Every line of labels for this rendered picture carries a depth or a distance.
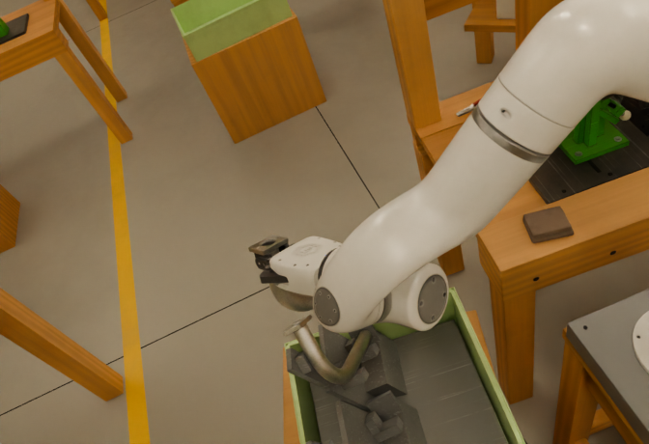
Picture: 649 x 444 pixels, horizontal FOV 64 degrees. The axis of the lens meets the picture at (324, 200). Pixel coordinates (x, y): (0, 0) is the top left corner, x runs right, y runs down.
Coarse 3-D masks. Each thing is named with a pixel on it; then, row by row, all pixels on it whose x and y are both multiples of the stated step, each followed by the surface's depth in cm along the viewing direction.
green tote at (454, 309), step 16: (448, 304) 122; (448, 320) 128; (464, 320) 113; (400, 336) 128; (464, 336) 124; (480, 352) 108; (480, 368) 113; (304, 384) 123; (496, 384) 103; (304, 400) 118; (496, 400) 104; (304, 416) 113; (496, 416) 114; (512, 416) 98; (304, 432) 108; (512, 432) 98
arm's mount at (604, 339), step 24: (600, 312) 112; (624, 312) 110; (576, 336) 110; (600, 336) 108; (624, 336) 107; (600, 360) 105; (624, 360) 104; (624, 384) 101; (648, 384) 100; (624, 408) 101; (648, 408) 97; (648, 432) 95
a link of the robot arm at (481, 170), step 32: (480, 128) 52; (448, 160) 55; (480, 160) 52; (512, 160) 51; (544, 160) 52; (416, 192) 59; (448, 192) 55; (480, 192) 54; (512, 192) 54; (384, 224) 57; (416, 224) 56; (448, 224) 56; (480, 224) 57; (352, 256) 58; (384, 256) 56; (416, 256) 55; (320, 288) 62; (352, 288) 58; (384, 288) 56; (320, 320) 62; (352, 320) 59
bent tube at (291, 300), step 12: (264, 240) 87; (276, 240) 86; (288, 240) 87; (252, 252) 85; (264, 252) 83; (276, 252) 86; (276, 288) 87; (288, 300) 89; (300, 300) 91; (312, 300) 93
